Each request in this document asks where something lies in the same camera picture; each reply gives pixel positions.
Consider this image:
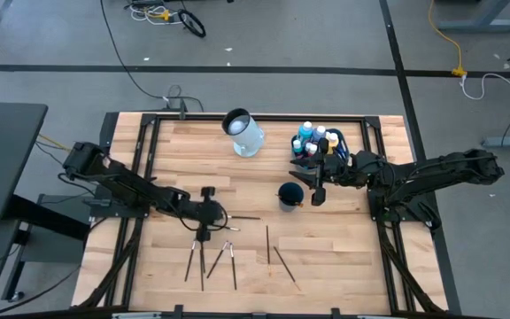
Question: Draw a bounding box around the black floor cable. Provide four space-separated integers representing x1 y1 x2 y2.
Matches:
99 0 205 112

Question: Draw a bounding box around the grey floor frame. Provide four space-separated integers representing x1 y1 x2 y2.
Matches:
480 135 510 150

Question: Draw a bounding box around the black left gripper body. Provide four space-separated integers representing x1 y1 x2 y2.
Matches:
188 185 229 244

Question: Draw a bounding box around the white and yellow wire bundle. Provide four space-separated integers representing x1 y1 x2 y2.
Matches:
124 0 181 27

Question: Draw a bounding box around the white spot lamp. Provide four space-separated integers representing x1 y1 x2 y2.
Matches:
220 107 266 159

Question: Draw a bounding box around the large teal paint bottle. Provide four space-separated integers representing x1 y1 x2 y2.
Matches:
297 121 314 143

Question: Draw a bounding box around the yellow floor cable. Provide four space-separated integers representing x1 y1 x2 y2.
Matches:
427 0 468 79

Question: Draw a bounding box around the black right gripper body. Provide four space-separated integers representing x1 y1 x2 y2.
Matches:
310 136 362 208

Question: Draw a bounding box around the grey desk frame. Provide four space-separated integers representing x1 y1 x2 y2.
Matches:
436 0 510 35

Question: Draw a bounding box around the dark blue cup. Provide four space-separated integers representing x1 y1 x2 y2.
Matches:
276 180 305 213

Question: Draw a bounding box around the black cable coil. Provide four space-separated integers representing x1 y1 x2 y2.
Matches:
177 8 207 39

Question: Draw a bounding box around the black paintbrush with white lettering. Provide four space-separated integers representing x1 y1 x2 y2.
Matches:
205 240 229 280

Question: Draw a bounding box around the black desk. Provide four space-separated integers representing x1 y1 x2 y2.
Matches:
0 101 49 225

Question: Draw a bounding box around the teal plastic bin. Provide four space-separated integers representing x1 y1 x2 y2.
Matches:
290 128 352 174

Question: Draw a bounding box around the white floor cable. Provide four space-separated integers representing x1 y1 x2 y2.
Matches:
460 72 510 119

